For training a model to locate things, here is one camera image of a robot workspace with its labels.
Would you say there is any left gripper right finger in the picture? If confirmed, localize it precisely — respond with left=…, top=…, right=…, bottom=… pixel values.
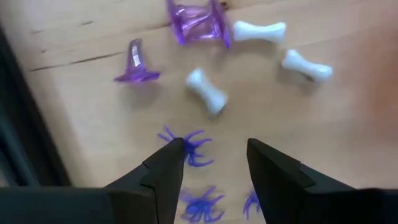
left=246, top=138, right=398, bottom=224

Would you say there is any white plastic bone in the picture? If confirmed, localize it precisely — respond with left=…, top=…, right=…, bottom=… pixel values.
left=232, top=20, right=287, bottom=44
left=281, top=49, right=333, bottom=83
left=185, top=68, right=229, bottom=115

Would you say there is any purple plastic spider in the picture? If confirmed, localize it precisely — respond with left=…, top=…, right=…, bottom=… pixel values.
left=157, top=125, right=215, bottom=168
left=243, top=188, right=262, bottom=221
left=179, top=185, right=226, bottom=224

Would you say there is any black aluminium table frame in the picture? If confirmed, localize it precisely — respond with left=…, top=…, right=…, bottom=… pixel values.
left=0, top=21, right=72, bottom=189

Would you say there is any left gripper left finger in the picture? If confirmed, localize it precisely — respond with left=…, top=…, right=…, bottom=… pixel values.
left=0, top=138, right=187, bottom=224

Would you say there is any purple transparent spool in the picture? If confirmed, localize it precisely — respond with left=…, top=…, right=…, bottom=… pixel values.
left=167, top=0, right=233, bottom=50

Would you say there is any purple translucent witch hat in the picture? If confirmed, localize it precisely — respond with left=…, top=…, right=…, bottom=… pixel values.
left=113, top=38, right=161, bottom=83

